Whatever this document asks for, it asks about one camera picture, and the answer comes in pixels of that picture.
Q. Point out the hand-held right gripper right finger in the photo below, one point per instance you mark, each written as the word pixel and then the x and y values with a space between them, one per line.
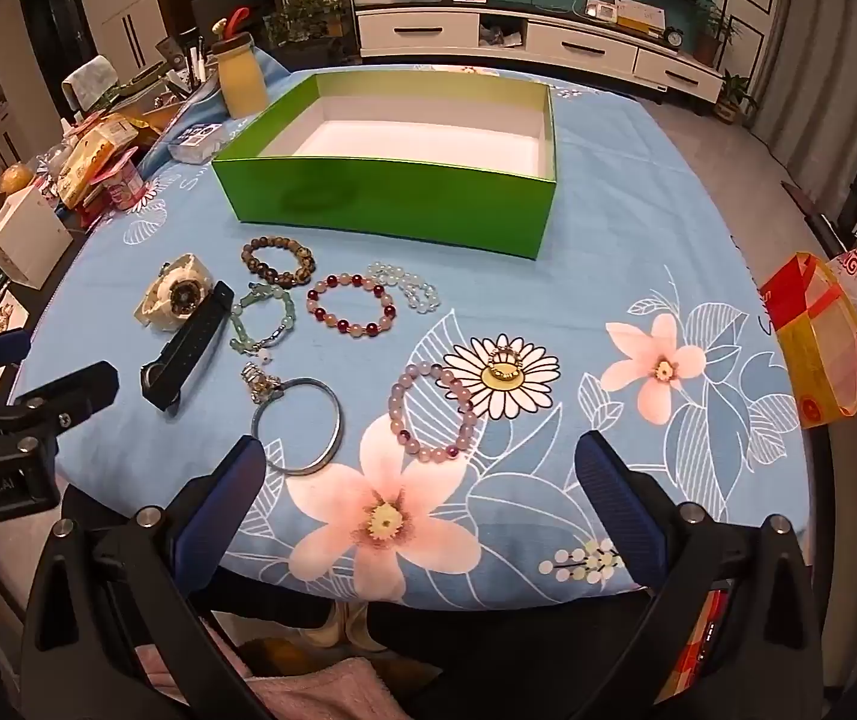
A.
pixel 620 514

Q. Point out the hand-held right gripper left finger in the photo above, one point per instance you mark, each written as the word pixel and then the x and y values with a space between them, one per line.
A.
pixel 218 514

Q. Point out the black bangle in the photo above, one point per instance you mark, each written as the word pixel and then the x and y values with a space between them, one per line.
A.
pixel 188 345

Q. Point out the small gold charm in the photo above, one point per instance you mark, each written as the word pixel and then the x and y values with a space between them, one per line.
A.
pixel 256 382

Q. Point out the silver bangle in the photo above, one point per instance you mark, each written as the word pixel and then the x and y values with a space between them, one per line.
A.
pixel 338 424

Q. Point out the green cardboard box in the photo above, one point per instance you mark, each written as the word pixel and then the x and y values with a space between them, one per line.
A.
pixel 398 195

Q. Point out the white cardboard box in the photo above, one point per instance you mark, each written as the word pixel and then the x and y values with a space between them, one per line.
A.
pixel 23 236

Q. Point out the pink cloth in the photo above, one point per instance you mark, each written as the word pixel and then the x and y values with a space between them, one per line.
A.
pixel 323 690

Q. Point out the pink yogurt cup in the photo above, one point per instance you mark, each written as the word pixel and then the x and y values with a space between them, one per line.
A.
pixel 122 184

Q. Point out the orange snack box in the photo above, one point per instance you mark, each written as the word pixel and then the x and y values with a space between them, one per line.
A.
pixel 91 161

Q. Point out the yellow and red plastic bag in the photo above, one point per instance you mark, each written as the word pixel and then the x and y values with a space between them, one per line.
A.
pixel 826 345

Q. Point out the small clear card box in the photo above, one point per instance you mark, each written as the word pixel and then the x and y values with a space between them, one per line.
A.
pixel 194 142

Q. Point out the folded pale towel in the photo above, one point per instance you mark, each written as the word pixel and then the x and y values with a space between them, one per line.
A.
pixel 91 79

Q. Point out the blue floral tablecloth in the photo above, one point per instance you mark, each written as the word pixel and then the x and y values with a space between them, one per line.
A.
pixel 623 187

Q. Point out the leafy potted plant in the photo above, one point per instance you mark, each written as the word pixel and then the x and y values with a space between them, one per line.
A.
pixel 301 19

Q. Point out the small potted plant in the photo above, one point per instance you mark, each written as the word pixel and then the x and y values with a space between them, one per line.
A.
pixel 736 94

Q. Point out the white tv cabinet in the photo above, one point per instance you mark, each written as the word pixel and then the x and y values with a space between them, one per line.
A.
pixel 578 45

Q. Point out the small black clock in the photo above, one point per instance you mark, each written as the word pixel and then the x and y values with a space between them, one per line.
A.
pixel 672 37

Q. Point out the tall potted plant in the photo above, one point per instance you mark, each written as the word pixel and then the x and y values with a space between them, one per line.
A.
pixel 713 34

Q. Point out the white and yellow flat box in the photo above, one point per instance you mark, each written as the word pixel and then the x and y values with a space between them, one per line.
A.
pixel 638 15

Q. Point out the grey curtain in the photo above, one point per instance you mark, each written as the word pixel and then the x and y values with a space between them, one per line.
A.
pixel 818 52

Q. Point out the small white device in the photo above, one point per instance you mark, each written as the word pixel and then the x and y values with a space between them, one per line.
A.
pixel 601 10

